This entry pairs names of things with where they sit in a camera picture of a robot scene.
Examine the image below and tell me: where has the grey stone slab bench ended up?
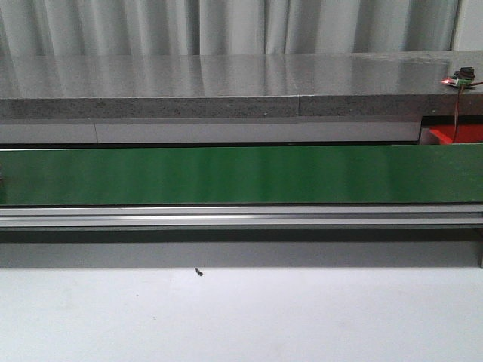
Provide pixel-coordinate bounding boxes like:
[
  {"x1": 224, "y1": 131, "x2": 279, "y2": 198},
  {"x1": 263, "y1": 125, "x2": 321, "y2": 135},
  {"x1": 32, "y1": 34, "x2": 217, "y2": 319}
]
[{"x1": 1, "y1": 51, "x2": 482, "y2": 119}]

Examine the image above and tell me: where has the green conveyor belt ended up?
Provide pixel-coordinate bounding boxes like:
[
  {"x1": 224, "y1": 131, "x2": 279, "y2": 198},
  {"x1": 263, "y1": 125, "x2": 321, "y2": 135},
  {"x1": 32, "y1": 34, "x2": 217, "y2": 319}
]
[{"x1": 1, "y1": 144, "x2": 482, "y2": 207}]

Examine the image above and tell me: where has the red plastic bin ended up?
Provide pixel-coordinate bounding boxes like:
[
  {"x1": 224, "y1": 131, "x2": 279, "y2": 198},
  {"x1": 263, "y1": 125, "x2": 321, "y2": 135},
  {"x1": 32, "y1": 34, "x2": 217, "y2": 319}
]
[{"x1": 429, "y1": 124, "x2": 483, "y2": 145}]

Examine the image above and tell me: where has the white rear conveyor panel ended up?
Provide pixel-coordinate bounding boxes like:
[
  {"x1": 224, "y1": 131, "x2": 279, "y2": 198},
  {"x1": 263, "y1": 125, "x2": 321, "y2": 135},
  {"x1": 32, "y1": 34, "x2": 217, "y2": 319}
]
[{"x1": 1, "y1": 121, "x2": 420, "y2": 144}]

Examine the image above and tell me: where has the small green sensor board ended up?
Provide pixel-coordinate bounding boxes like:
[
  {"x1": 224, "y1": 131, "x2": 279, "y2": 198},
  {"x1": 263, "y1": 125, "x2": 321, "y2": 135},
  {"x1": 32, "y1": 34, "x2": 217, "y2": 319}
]
[{"x1": 441, "y1": 66, "x2": 475, "y2": 90}]

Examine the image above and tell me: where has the grey pleated curtain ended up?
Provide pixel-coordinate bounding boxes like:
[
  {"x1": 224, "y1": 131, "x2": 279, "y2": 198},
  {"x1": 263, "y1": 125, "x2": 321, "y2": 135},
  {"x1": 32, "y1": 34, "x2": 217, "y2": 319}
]
[{"x1": 1, "y1": 1, "x2": 460, "y2": 57}]

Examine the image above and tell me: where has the aluminium conveyor frame rail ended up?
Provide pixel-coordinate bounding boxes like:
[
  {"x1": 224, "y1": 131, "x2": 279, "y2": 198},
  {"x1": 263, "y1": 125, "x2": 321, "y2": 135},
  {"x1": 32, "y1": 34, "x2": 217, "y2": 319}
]
[{"x1": 1, "y1": 204, "x2": 482, "y2": 229}]

